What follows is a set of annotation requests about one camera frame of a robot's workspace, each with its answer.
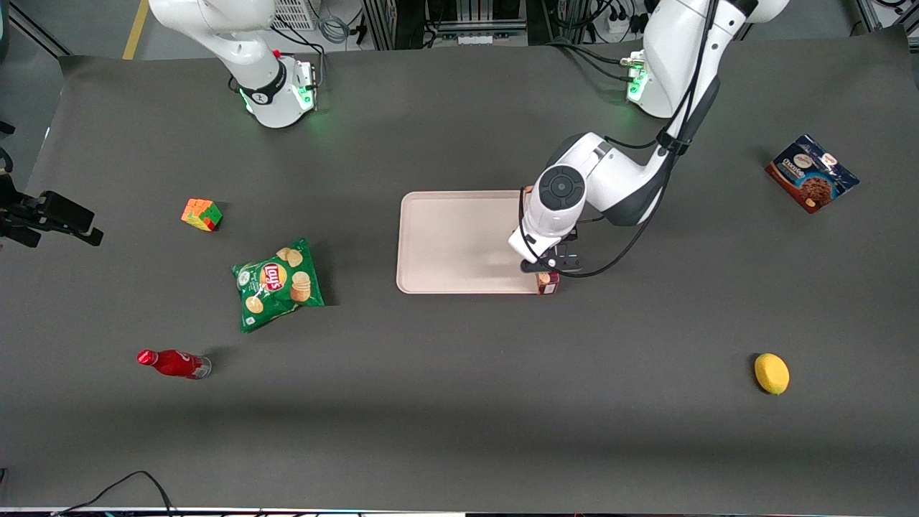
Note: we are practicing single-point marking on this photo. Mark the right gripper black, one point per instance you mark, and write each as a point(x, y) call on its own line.
point(44, 212)

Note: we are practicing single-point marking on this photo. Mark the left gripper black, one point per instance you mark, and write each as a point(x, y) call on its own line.
point(572, 236)

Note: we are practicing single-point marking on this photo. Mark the red cookie box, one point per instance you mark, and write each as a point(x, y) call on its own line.
point(548, 285)

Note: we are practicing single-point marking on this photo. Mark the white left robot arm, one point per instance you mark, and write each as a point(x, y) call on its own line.
point(610, 172)

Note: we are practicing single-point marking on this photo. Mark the beige plastic tray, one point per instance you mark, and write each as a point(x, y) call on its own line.
point(459, 242)

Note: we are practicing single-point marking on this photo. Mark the blue chocolate cookie bag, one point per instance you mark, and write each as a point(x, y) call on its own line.
point(811, 179)

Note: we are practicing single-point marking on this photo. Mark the white perforated box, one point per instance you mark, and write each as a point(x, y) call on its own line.
point(294, 13)

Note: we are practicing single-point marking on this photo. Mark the colourful Rubik's cube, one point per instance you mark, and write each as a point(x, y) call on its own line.
point(202, 215)

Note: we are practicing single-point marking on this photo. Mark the red cola bottle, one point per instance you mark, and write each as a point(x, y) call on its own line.
point(172, 363)

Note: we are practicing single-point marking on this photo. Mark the dark grey table mat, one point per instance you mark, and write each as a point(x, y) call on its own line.
point(459, 416)

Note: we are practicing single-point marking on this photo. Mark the green Lay's chips bag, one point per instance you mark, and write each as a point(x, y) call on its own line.
point(276, 283)

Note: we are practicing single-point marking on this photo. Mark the yellow lemon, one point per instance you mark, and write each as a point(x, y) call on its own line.
point(772, 373)

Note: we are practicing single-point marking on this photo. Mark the white power strip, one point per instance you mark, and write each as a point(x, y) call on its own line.
point(617, 26)

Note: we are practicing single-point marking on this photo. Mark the aluminium equipment rack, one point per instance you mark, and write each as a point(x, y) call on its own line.
point(445, 21)

